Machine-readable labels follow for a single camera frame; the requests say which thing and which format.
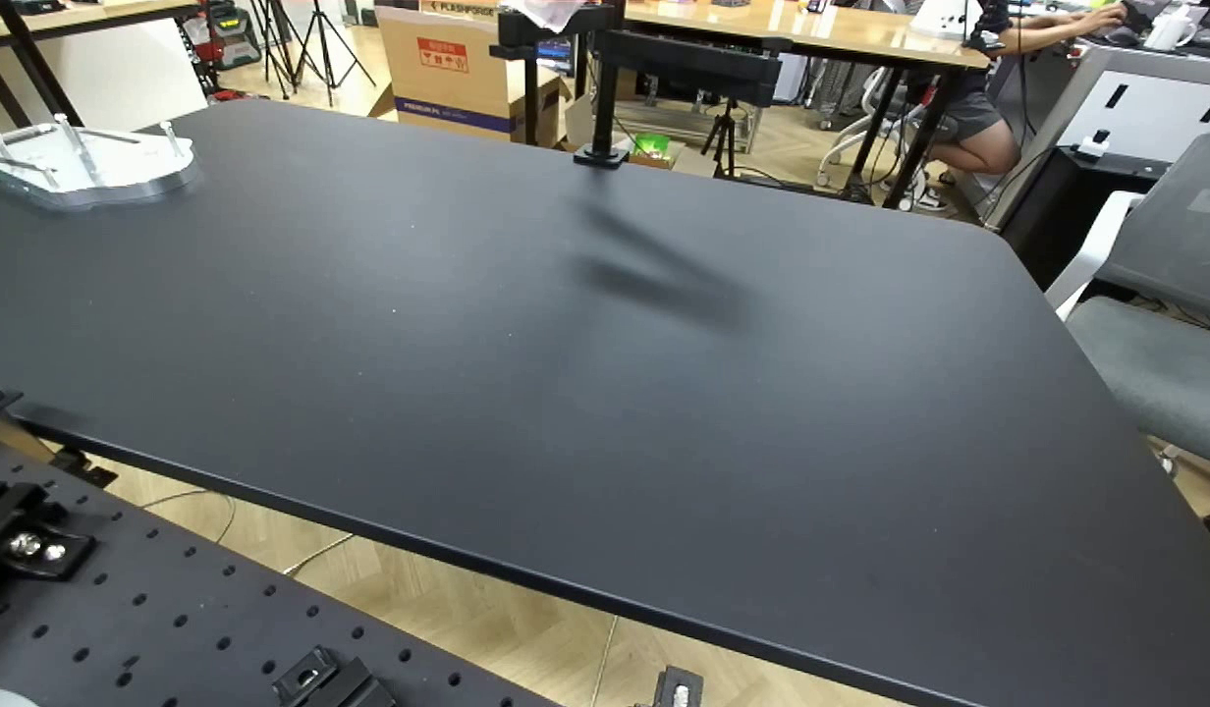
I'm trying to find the grey office chair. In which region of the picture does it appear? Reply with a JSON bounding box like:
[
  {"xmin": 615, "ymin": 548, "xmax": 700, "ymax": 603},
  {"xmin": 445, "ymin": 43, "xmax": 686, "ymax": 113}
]
[{"xmin": 1041, "ymin": 128, "xmax": 1210, "ymax": 480}]

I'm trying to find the green small item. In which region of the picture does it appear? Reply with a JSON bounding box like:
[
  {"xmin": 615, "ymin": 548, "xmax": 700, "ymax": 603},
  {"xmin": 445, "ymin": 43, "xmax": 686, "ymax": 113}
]
[{"xmin": 624, "ymin": 124, "xmax": 682, "ymax": 171}]

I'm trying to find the brown cardboard box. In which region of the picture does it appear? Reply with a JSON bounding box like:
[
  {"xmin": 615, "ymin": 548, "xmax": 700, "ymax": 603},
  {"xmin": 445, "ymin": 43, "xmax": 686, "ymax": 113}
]
[{"xmin": 374, "ymin": 2, "xmax": 572, "ymax": 143}]

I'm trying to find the small black tripod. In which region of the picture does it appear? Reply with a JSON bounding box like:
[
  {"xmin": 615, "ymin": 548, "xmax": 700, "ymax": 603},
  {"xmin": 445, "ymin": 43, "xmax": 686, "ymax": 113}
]
[{"xmin": 700, "ymin": 95, "xmax": 754, "ymax": 183}]

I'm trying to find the black camera tripod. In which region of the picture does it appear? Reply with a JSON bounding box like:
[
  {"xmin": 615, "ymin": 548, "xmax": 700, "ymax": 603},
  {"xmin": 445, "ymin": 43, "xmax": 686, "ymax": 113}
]
[{"xmin": 255, "ymin": 0, "xmax": 382, "ymax": 104}]

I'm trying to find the black perforated breadboard plate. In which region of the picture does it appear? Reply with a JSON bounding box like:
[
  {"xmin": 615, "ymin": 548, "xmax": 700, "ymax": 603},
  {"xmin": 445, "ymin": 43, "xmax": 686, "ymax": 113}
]
[{"xmin": 0, "ymin": 429, "xmax": 557, "ymax": 707}]

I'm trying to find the white board panel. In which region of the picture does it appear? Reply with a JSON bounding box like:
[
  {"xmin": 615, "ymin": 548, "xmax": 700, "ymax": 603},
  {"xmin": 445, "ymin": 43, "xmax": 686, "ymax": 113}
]
[{"xmin": 31, "ymin": 15, "xmax": 214, "ymax": 132}]

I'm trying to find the grey metal cabinet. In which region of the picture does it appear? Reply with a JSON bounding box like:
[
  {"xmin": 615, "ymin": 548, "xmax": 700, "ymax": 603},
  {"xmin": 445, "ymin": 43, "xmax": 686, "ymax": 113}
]
[{"xmin": 976, "ymin": 43, "xmax": 1210, "ymax": 295}]

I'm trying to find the wooden desk with black leg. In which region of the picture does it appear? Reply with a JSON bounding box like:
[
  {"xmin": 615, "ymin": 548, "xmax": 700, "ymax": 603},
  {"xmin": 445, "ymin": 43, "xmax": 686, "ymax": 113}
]
[{"xmin": 0, "ymin": 0, "xmax": 202, "ymax": 128}]

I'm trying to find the black bracket with silver bolt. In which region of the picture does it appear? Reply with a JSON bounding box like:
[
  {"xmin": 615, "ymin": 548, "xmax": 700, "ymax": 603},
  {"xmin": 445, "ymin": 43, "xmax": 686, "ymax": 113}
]
[
  {"xmin": 268, "ymin": 644, "xmax": 408, "ymax": 707},
  {"xmin": 0, "ymin": 476, "xmax": 102, "ymax": 582},
  {"xmin": 649, "ymin": 658, "xmax": 711, "ymax": 707}
]

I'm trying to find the long wooden desk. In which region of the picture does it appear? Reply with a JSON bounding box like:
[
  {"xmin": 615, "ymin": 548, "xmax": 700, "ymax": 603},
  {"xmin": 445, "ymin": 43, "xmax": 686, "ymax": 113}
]
[{"xmin": 619, "ymin": 0, "xmax": 997, "ymax": 77}]

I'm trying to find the seated person in black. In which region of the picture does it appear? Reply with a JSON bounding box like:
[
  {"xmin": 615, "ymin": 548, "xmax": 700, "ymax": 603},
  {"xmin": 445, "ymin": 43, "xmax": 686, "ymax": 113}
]
[{"xmin": 928, "ymin": 0, "xmax": 1133, "ymax": 187}]

